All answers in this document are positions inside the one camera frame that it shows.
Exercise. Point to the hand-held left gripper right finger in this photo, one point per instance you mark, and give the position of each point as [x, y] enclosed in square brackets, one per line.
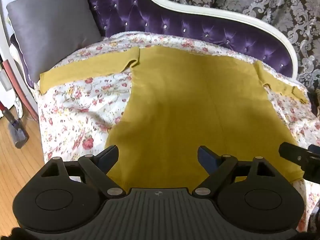
[206, 158]

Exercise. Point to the floral blanket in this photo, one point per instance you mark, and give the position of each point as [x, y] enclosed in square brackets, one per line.
[75, 120]

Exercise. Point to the damask patterned curtain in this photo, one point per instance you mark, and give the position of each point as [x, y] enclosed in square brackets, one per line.
[250, 0]

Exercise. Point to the dark tasselled cushion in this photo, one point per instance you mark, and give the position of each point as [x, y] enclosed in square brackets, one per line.
[314, 102]

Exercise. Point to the grey pillow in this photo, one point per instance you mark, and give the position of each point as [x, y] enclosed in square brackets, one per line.
[50, 30]

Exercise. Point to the purple tufted sofa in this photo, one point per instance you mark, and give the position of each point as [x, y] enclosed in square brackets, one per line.
[175, 17]

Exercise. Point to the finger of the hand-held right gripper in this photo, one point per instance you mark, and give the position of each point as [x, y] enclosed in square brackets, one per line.
[295, 155]

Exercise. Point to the mustard yellow sweater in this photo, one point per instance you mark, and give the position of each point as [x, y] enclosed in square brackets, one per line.
[187, 105]

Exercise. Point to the white stickered cabinet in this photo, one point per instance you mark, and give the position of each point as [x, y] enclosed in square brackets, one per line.
[5, 17]

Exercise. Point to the red stick vacuum cleaner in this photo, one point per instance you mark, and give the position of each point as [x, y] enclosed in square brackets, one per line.
[12, 125]

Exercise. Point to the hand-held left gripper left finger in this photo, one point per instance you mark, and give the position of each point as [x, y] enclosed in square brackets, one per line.
[110, 155]

